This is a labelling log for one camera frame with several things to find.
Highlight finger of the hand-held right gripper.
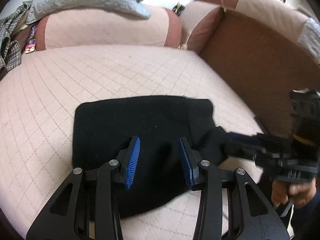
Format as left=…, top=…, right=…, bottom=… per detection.
left=225, top=132, right=266, bottom=161

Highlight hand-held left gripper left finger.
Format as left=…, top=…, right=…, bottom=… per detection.
left=26, top=136, right=141, bottom=240

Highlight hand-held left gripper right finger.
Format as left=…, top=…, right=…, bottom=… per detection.
left=179, top=136, right=290, bottom=240

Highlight black pants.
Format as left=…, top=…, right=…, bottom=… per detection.
left=72, top=95, right=229, bottom=218

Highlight person's right forearm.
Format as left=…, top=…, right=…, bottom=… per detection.
left=287, top=184, right=320, bottom=240

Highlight person's right hand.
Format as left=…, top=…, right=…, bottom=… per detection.
left=271, top=179, right=316, bottom=209

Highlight white lace cloth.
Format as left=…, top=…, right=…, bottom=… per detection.
left=299, top=17, right=320, bottom=64

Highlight small black clip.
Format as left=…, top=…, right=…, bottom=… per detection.
left=172, top=2, right=186, bottom=16

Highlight colourful printed packet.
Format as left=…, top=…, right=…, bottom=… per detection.
left=25, top=25, right=38, bottom=54

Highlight houndstooth coat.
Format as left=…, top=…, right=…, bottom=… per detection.
left=0, top=0, right=34, bottom=79

